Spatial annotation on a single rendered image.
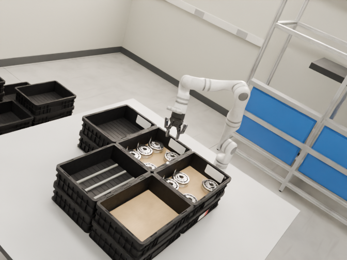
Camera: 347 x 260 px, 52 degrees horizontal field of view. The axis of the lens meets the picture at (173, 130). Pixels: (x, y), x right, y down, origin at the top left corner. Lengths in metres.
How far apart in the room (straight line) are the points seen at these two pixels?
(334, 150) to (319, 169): 0.26
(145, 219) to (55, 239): 0.43
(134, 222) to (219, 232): 0.56
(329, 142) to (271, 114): 0.60
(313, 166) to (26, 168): 2.70
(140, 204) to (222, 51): 3.35
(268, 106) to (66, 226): 2.52
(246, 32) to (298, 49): 0.68
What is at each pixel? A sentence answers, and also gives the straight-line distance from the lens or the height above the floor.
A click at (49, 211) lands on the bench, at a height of 0.70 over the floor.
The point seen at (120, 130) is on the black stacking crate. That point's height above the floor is 0.83.
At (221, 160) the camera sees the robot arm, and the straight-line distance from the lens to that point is 2.28.
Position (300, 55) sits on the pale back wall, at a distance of 4.50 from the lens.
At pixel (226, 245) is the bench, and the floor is 0.70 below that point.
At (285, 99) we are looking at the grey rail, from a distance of 3.68.
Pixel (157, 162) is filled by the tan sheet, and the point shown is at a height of 0.83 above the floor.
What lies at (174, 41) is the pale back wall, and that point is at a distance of 5.30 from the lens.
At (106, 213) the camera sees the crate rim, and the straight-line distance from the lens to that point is 1.64.
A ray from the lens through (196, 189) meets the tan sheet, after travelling 2.09.
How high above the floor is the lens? 2.09
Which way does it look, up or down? 30 degrees down
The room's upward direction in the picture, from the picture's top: 20 degrees clockwise
